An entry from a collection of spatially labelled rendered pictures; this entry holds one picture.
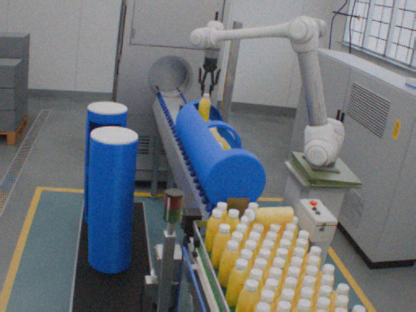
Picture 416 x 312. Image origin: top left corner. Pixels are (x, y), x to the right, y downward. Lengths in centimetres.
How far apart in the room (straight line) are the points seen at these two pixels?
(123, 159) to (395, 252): 233
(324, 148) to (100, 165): 122
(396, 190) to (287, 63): 443
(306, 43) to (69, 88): 539
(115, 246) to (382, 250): 208
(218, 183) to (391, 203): 182
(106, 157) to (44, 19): 474
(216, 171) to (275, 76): 557
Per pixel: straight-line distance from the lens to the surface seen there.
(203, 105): 266
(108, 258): 288
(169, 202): 149
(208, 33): 242
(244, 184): 206
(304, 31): 217
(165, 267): 164
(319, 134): 226
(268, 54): 738
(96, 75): 711
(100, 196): 267
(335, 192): 254
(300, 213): 198
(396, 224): 366
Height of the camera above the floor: 192
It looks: 21 degrees down
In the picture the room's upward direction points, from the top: 8 degrees clockwise
